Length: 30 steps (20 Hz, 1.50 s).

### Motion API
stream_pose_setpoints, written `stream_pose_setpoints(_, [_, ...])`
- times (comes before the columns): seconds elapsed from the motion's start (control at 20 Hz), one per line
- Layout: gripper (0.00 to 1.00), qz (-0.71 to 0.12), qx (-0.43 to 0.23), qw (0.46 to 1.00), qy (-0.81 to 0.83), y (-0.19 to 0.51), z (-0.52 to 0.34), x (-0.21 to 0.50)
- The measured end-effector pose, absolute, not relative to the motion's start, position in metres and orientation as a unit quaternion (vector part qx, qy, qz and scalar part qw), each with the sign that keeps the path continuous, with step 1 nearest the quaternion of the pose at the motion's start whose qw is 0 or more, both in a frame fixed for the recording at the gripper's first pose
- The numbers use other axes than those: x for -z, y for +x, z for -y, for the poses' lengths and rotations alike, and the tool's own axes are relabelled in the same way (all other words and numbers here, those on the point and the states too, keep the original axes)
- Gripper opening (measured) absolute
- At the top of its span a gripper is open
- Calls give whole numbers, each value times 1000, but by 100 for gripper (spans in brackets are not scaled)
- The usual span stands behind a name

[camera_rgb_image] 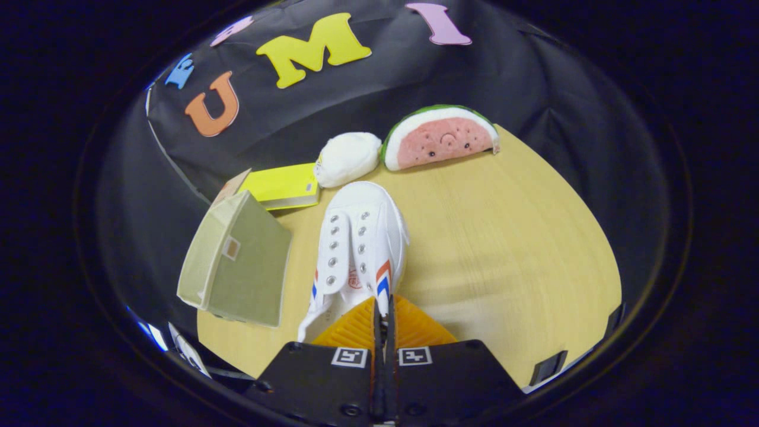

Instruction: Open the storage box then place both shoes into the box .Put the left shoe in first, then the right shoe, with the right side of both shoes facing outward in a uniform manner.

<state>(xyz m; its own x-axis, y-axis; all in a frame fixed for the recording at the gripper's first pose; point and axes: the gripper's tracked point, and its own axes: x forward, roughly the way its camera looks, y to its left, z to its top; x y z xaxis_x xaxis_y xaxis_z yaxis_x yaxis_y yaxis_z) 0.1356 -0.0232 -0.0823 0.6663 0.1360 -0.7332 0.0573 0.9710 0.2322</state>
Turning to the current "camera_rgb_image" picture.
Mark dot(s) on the beige fabric storage box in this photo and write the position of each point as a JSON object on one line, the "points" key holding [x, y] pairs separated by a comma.
{"points": [[249, 267]]}

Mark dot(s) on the black table clamp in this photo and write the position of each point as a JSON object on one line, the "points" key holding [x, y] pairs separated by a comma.
{"points": [[548, 367], [614, 320]]}

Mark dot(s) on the beige paperback book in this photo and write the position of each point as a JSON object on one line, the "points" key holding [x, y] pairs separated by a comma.
{"points": [[228, 188]]}

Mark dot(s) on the watermelon slice plush toy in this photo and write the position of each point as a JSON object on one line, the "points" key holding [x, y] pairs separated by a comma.
{"points": [[442, 139]]}

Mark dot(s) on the yellow book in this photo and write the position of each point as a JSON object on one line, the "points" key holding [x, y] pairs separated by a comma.
{"points": [[278, 184]]}

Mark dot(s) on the white plastic object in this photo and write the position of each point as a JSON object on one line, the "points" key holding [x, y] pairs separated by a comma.
{"points": [[190, 353]]}

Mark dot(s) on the white canvas shoe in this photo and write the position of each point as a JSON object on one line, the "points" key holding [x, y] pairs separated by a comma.
{"points": [[362, 237]]}

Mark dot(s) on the white plush toy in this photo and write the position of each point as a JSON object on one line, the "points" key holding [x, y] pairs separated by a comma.
{"points": [[347, 157]]}

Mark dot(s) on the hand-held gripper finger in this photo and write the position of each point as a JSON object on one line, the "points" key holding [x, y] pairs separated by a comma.
{"points": [[391, 367], [378, 367]]}

